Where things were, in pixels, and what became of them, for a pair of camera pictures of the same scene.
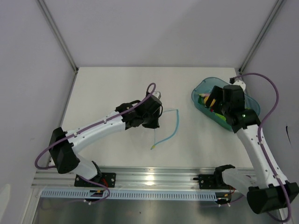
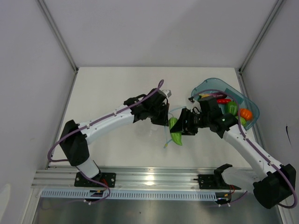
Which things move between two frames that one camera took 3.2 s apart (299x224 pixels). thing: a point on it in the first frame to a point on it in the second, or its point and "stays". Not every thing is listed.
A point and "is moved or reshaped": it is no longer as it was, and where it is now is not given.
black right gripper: (217, 93) to (185, 128)
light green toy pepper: (221, 116) is moved or reshaped
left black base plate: (108, 179) stays
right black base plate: (210, 181) stays
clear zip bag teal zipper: (169, 122) is moved or reshaped
